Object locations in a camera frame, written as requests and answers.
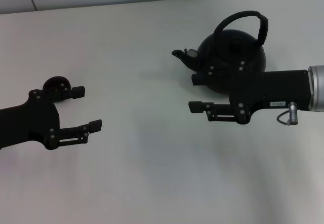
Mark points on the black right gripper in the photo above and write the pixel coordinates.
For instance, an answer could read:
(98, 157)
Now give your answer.
(278, 87)

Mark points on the black round teapot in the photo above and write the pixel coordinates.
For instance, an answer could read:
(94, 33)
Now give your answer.
(222, 49)

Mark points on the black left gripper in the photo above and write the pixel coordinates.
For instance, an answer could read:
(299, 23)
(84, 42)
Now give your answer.
(30, 122)

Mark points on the small black teacup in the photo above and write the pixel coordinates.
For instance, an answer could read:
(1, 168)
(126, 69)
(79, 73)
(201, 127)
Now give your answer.
(54, 82)

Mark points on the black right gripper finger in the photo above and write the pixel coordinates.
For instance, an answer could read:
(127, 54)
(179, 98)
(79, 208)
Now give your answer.
(197, 79)
(195, 107)

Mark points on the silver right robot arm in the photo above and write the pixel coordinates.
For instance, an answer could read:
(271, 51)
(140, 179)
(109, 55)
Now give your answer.
(317, 89)

